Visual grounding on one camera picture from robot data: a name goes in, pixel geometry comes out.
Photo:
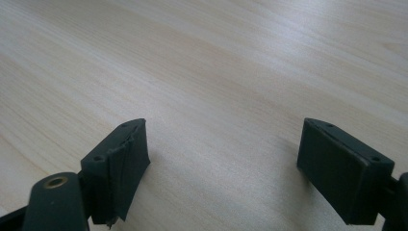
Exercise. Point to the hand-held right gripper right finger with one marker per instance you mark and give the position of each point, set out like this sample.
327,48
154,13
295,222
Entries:
336,170

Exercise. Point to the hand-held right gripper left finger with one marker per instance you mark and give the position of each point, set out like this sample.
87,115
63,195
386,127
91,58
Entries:
116,168

